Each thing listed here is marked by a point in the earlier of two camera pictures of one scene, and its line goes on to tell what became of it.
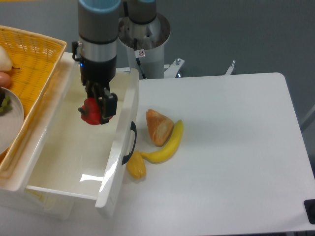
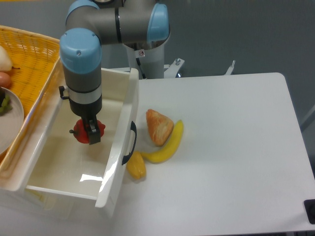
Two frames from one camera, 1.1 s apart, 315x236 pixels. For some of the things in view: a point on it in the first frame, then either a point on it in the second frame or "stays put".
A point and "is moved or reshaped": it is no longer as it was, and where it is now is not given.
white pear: x=5 y=63 stays put
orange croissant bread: x=160 y=127 stays put
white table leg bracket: x=230 y=69 stays put
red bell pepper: x=90 y=111 is moved or reshaped
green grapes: x=6 y=105 stays put
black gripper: x=100 y=73 -> x=89 y=112
